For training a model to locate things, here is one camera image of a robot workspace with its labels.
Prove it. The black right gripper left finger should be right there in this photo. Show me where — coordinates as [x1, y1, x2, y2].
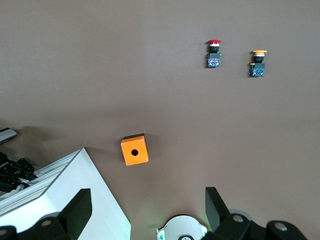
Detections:
[0, 188, 93, 240]

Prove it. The brown table mat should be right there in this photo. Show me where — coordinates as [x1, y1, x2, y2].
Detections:
[0, 0, 320, 240]

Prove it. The orange button enclosure box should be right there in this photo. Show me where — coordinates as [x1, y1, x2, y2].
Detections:
[120, 133, 150, 167]

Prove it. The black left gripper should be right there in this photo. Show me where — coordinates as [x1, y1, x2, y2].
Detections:
[0, 151, 38, 194]

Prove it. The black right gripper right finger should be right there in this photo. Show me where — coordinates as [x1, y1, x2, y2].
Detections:
[201, 186, 309, 240]

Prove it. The red mushroom push button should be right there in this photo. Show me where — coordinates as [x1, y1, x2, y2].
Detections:
[206, 39, 224, 68]

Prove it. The white drawer cabinet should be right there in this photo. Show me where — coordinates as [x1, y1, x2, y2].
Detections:
[0, 147, 132, 240]

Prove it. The yellow mushroom push button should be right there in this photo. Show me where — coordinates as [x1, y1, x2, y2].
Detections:
[248, 49, 269, 78]

